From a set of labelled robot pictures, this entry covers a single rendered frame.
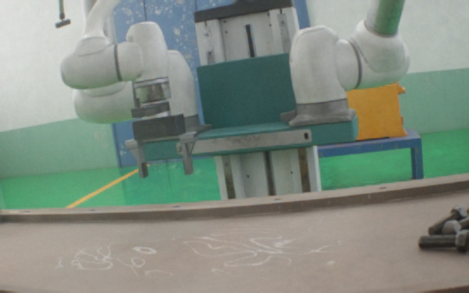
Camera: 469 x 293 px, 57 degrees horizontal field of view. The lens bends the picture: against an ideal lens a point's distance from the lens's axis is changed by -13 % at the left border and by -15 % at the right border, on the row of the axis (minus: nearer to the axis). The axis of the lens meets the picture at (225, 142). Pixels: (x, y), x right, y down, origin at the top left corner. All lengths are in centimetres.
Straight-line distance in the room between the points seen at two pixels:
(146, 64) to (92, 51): 15
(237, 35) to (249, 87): 20
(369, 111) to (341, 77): 413
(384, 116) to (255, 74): 404
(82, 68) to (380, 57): 82
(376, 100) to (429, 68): 415
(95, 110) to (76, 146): 963
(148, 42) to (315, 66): 45
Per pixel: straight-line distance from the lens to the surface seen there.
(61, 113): 1128
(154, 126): 124
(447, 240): 44
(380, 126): 552
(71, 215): 75
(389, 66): 144
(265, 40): 163
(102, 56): 123
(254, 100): 156
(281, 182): 167
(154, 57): 122
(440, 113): 960
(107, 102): 151
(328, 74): 135
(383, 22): 137
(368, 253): 46
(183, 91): 150
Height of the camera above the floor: 154
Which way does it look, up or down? 7 degrees down
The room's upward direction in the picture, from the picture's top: 9 degrees counter-clockwise
